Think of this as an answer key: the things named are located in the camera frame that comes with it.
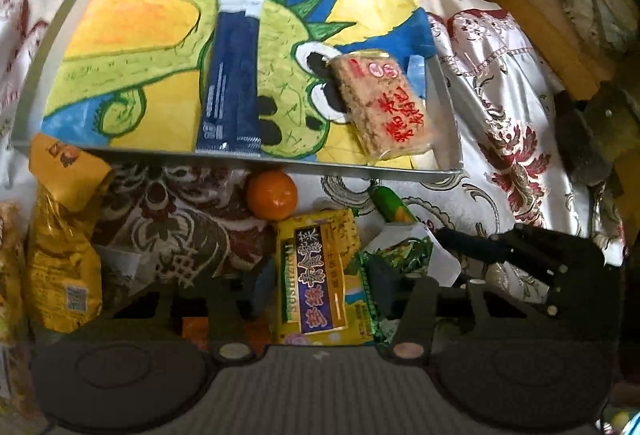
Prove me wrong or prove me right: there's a green white snack packet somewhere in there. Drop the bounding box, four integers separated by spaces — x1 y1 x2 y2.
356 223 461 343

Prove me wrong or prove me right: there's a green tube snack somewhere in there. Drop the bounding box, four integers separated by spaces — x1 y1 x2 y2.
368 185 416 224

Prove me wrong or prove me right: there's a gold foil snack packet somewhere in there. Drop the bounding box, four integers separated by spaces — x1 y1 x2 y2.
25 133 113 333

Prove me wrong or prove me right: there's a brown rice cake packet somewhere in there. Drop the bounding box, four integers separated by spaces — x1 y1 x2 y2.
328 50 436 161

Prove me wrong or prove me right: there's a clear nut mix snack bag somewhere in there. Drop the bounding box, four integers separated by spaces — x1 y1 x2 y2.
0 202 26 346

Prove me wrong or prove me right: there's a yellow purple snack packet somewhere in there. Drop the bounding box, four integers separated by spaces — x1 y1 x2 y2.
274 209 373 345

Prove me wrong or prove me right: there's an orange tangerine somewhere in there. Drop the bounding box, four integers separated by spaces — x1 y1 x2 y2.
245 170 298 221

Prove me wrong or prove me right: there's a dark blue stick packet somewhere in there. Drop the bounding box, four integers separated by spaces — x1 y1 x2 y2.
195 0 264 155

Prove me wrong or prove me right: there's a floral satin bedspread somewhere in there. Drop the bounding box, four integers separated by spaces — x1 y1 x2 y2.
0 0 629 316

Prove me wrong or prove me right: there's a grey tray with dinosaur drawing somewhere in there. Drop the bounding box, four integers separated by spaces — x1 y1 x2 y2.
10 0 462 181

